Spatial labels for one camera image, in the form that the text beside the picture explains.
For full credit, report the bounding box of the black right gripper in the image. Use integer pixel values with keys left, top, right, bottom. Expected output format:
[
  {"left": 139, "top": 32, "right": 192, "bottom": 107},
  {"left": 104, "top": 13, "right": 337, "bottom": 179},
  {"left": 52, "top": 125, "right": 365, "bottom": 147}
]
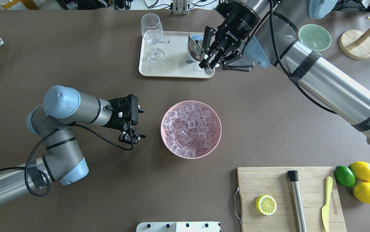
[{"left": 199, "top": 3, "right": 261, "bottom": 69}]

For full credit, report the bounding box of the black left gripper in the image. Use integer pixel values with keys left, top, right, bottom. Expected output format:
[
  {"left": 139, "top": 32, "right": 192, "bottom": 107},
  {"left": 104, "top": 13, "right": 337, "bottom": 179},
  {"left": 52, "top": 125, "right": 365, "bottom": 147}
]
[{"left": 105, "top": 94, "right": 146, "bottom": 144}]

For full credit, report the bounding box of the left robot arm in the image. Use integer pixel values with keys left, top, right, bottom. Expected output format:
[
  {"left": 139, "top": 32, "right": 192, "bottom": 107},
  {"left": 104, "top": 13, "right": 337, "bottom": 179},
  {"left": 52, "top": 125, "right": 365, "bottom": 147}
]
[{"left": 0, "top": 85, "right": 145, "bottom": 206}]

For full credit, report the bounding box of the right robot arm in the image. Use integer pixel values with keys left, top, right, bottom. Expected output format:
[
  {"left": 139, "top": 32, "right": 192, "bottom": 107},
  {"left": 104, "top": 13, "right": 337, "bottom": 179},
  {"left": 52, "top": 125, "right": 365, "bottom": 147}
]
[{"left": 199, "top": 0, "right": 370, "bottom": 145}]

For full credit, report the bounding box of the blue cup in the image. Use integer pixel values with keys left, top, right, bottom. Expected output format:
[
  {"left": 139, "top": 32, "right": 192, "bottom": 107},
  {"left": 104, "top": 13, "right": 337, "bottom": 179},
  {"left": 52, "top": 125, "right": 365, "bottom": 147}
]
[{"left": 190, "top": 34, "right": 204, "bottom": 41}]

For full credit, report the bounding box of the pink bowl of ice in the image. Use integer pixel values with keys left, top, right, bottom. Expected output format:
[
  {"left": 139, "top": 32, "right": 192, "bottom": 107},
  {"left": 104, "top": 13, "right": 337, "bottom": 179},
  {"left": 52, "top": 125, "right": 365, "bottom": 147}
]
[{"left": 160, "top": 100, "right": 222, "bottom": 160}]

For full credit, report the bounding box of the grey folded cloth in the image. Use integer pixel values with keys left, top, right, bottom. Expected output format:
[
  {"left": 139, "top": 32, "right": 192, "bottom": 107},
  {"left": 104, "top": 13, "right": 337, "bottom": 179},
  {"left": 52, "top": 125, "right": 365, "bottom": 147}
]
[{"left": 222, "top": 54, "right": 255, "bottom": 72}]

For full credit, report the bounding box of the beige serving tray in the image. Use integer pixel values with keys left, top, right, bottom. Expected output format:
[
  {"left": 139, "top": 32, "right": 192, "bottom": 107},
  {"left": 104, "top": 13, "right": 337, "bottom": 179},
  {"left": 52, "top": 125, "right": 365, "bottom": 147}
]
[{"left": 138, "top": 31, "right": 215, "bottom": 78}]

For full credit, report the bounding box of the clear wine glass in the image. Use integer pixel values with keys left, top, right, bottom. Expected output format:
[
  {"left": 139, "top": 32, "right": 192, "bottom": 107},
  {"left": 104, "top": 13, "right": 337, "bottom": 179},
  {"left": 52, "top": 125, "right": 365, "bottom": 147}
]
[{"left": 141, "top": 13, "right": 165, "bottom": 63}]

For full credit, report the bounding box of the green bowl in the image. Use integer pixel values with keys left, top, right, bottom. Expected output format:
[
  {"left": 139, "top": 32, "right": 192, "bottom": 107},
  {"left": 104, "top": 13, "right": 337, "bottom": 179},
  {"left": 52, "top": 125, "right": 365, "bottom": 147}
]
[{"left": 298, "top": 24, "right": 331, "bottom": 52}]

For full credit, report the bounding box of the wooden cutting board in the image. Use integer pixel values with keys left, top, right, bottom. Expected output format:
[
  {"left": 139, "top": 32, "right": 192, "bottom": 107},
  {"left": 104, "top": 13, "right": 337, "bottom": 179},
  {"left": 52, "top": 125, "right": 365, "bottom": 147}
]
[{"left": 237, "top": 167, "right": 334, "bottom": 232}]

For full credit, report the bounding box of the knife on board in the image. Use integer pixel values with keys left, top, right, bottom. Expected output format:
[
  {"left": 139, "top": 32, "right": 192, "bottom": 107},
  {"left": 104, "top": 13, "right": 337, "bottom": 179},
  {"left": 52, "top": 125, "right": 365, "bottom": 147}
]
[{"left": 287, "top": 170, "right": 307, "bottom": 232}]

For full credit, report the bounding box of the wooden glass stand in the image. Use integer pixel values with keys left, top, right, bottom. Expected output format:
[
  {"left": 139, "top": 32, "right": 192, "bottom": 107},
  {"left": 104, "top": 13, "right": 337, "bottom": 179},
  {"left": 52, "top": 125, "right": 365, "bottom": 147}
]
[{"left": 338, "top": 16, "right": 370, "bottom": 60}]

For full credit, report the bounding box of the half lemon slice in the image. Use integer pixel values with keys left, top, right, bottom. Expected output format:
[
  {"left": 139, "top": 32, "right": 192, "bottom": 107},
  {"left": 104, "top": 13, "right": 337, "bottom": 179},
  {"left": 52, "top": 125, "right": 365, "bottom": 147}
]
[{"left": 255, "top": 194, "right": 277, "bottom": 216}]

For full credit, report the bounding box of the green lime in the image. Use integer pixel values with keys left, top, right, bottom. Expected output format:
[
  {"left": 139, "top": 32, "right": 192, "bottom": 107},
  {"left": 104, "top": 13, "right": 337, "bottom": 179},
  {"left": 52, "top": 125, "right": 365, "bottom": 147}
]
[{"left": 334, "top": 166, "right": 356, "bottom": 188}]

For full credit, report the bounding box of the yellow lemon far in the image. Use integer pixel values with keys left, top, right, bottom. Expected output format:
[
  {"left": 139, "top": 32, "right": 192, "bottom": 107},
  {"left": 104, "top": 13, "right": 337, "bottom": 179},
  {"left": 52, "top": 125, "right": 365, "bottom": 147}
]
[{"left": 349, "top": 161, "right": 370, "bottom": 182}]

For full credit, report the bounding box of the yellow lemon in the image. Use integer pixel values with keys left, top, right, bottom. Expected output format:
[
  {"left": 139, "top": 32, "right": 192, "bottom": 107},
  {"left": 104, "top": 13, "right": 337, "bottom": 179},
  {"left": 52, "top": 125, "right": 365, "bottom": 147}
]
[
  {"left": 353, "top": 182, "right": 370, "bottom": 204},
  {"left": 349, "top": 161, "right": 370, "bottom": 182}
]

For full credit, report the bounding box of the yellow lemon near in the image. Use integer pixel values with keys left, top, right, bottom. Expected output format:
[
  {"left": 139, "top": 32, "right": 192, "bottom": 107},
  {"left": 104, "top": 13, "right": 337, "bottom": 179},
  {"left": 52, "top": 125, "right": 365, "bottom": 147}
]
[{"left": 353, "top": 182, "right": 370, "bottom": 204}]

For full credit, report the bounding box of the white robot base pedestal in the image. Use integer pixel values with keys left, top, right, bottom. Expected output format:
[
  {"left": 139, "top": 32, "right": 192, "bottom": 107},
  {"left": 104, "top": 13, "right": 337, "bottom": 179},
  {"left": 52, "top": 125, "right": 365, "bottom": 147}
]
[{"left": 136, "top": 221, "right": 221, "bottom": 232}]

